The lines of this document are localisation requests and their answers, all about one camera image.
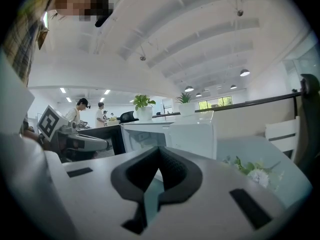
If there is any white flower potted plant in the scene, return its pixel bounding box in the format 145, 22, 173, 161
133, 94, 157, 122

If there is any white microwave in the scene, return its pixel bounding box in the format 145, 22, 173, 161
77, 110, 218, 160

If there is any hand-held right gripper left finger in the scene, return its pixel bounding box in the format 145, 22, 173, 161
44, 145, 164, 240

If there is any person's left forearm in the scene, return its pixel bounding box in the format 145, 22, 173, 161
21, 123, 46, 147

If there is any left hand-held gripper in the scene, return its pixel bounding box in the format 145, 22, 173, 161
36, 104, 111, 160

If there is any black railing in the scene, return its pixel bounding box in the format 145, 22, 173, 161
194, 90, 303, 114

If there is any black head-worn camera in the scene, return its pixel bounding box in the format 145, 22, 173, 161
94, 0, 113, 28

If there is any small spiky potted plant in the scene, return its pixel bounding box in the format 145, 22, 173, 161
174, 91, 196, 117

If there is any person's head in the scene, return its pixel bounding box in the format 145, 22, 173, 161
44, 0, 115, 22

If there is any person's yellow plaid shirt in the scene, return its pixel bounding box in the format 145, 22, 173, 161
2, 0, 66, 86

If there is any white artificial flower bouquet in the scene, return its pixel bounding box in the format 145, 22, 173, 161
222, 155, 285, 191

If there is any black office chair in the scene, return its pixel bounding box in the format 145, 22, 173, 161
119, 110, 136, 124

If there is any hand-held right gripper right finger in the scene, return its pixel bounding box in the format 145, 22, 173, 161
139, 145, 301, 240

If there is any black framed window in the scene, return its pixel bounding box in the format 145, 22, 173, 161
198, 95, 233, 110

